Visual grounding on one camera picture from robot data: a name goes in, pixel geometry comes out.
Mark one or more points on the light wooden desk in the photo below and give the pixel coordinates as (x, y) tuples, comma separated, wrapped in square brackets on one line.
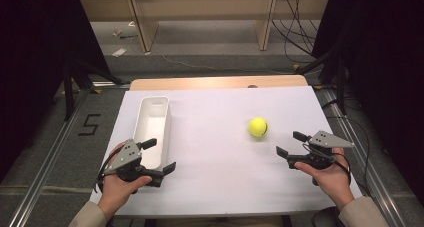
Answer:
[(206, 7)]

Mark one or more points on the white paper scrap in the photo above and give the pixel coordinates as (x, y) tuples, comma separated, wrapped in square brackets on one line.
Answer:
[(119, 52)]

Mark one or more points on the person's left hand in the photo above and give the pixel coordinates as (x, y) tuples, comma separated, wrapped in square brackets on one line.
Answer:
[(116, 192)]

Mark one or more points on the person's right hand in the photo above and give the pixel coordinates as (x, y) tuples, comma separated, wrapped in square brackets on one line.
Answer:
[(331, 182)]

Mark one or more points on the metal floor rail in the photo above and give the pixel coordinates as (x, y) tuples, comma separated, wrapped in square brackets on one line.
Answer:
[(46, 167), (370, 173)]

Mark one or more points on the wooden table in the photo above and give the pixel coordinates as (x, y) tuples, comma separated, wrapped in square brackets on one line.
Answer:
[(200, 83)]

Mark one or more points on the black chair seat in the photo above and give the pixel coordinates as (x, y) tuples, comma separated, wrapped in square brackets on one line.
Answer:
[(325, 218)]

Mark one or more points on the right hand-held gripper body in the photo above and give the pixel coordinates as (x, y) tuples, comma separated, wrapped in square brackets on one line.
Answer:
[(328, 141)]

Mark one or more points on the yellow tennis ball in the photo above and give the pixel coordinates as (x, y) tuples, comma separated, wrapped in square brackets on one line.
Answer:
[(257, 127)]

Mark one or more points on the black tripod stand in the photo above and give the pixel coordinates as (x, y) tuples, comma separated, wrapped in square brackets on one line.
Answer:
[(340, 87), (69, 93)]

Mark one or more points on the small white floor scrap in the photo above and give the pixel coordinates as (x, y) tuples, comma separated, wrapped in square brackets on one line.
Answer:
[(117, 32)]

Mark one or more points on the dark curtain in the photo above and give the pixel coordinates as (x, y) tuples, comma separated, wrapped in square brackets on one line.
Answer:
[(33, 53), (386, 70)]

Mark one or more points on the white plastic bin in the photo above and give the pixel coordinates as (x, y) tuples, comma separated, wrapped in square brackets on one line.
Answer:
[(151, 127)]

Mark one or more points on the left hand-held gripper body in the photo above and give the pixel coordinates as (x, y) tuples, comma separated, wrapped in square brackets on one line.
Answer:
[(127, 155)]

